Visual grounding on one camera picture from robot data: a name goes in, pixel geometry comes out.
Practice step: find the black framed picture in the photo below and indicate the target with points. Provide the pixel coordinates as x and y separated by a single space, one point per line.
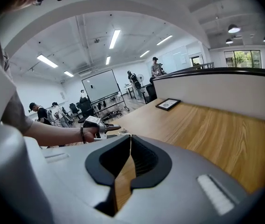
168 104

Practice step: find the black office chair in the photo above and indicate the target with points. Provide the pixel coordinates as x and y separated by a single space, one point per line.
85 107
73 108
151 92

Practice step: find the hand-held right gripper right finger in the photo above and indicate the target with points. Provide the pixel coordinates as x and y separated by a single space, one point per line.
181 185

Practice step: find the wooden table with white legs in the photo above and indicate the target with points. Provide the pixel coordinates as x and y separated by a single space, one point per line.
216 134

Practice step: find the white partition with black rail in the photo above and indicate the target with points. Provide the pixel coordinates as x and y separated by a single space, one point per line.
216 90

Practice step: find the large glass window front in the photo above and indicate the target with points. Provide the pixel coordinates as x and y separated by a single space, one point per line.
242 58

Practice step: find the metal stair railing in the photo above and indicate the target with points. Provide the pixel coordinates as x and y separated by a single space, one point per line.
203 65

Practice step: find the person's grey shirt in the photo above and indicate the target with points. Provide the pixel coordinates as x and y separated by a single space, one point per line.
16 113

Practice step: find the ceiling light strip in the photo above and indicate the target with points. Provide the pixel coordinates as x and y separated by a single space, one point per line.
68 73
108 60
144 53
47 60
164 39
114 39

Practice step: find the person's left hand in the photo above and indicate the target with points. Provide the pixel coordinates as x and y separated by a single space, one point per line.
91 135

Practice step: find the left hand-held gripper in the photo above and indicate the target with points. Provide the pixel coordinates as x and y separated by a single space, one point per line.
94 121

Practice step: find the rolling whiteboard with black frame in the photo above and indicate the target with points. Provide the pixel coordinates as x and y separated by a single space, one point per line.
101 85

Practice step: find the black standing fan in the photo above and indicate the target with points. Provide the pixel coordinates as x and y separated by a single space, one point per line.
140 78

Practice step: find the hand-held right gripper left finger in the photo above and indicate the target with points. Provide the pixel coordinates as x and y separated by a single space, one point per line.
76 171

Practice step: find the person's left forearm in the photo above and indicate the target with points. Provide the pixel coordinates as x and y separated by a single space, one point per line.
53 134

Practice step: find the black wristband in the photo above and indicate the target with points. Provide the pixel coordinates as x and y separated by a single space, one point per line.
82 135

